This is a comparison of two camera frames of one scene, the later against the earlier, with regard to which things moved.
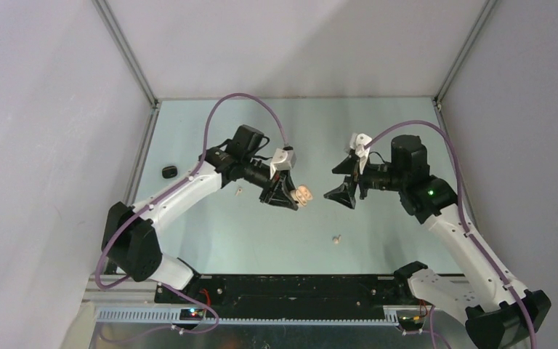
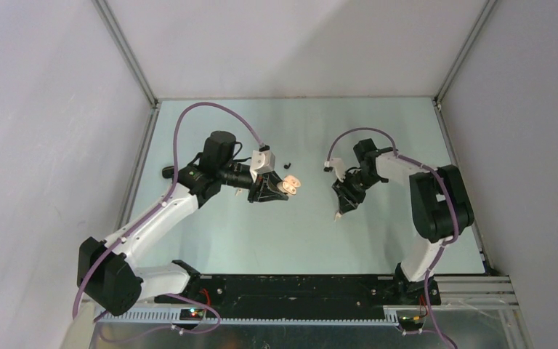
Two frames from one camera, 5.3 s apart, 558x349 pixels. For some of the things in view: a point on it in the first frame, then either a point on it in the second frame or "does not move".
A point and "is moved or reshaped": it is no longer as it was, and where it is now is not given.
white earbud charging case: (301, 195) is moved or reshaped
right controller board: (411, 323) does not move
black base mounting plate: (288, 296) does not move
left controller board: (191, 314) does not move
